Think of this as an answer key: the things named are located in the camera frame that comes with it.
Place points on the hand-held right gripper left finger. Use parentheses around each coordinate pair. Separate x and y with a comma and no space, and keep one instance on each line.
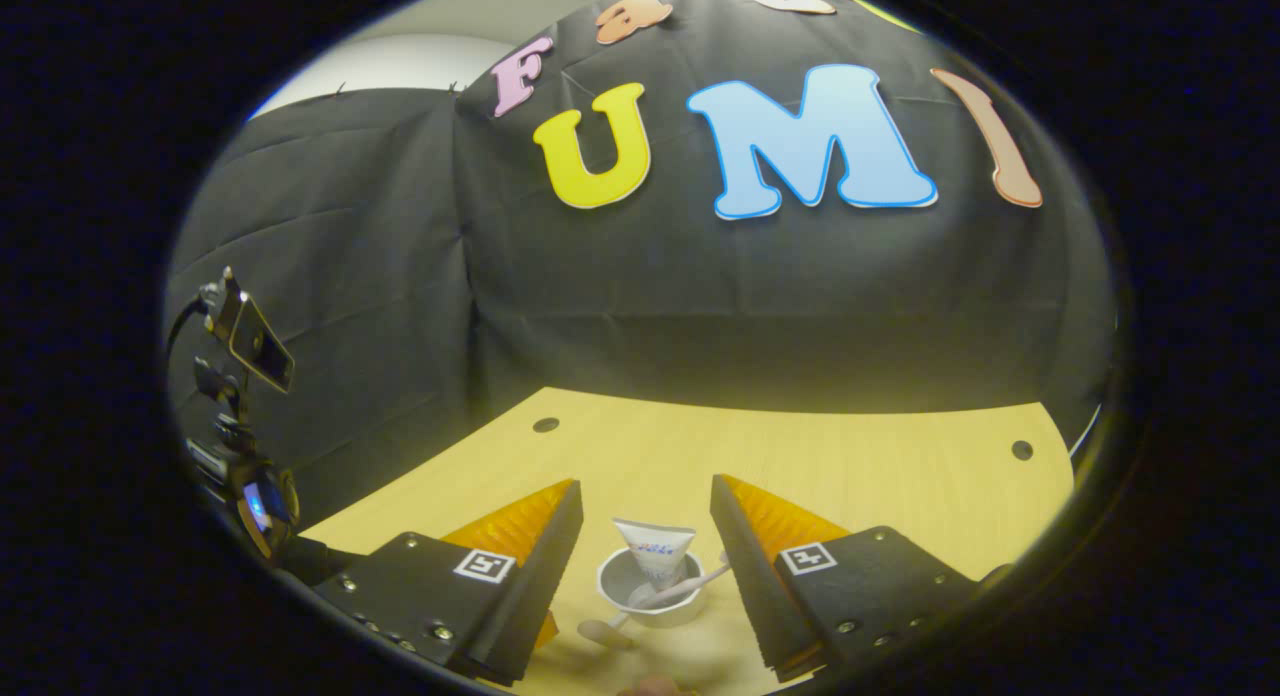
(540,576)

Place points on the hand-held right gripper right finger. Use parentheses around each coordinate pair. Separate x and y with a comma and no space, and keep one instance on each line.
(750,576)

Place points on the white toothbrush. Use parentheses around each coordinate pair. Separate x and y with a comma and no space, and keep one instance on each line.
(680,588)

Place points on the white toothpaste tube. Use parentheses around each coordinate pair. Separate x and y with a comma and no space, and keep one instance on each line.
(655,551)

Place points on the white cup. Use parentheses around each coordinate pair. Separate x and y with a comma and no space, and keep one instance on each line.
(650,611)

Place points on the wooden desktop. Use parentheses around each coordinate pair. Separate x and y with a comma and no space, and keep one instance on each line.
(860,486)

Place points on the black backdrop cloth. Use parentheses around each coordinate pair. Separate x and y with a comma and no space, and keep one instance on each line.
(650,306)

